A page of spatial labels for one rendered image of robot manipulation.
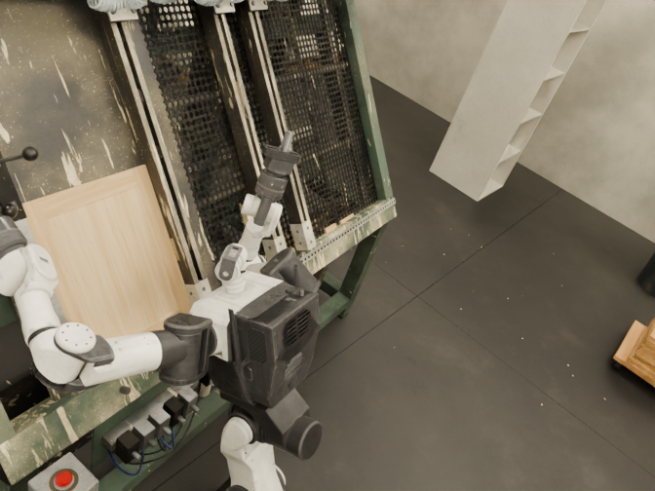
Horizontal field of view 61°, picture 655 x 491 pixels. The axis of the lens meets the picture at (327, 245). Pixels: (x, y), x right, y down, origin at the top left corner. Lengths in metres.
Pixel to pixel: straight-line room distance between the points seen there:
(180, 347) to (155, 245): 0.66
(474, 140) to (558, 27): 1.16
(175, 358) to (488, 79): 4.37
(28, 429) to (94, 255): 0.51
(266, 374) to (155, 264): 0.68
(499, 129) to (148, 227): 3.91
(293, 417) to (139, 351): 0.55
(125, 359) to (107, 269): 0.63
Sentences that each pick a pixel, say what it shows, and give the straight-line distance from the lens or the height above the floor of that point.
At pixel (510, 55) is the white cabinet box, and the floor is 1.31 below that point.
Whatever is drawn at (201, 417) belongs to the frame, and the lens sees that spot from 2.68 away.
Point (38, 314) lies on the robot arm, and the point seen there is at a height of 1.44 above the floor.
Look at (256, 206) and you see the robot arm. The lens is 1.73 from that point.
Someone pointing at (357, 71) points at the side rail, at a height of 1.46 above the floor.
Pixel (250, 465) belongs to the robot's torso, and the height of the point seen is 0.82.
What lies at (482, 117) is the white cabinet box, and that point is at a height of 0.73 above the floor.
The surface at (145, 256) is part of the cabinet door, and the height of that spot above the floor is 1.12.
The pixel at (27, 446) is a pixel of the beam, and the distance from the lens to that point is 1.79.
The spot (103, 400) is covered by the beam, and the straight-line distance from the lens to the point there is 1.87.
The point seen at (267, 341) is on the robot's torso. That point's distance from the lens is 1.39.
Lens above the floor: 2.39
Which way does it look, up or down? 36 degrees down
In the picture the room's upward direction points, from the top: 20 degrees clockwise
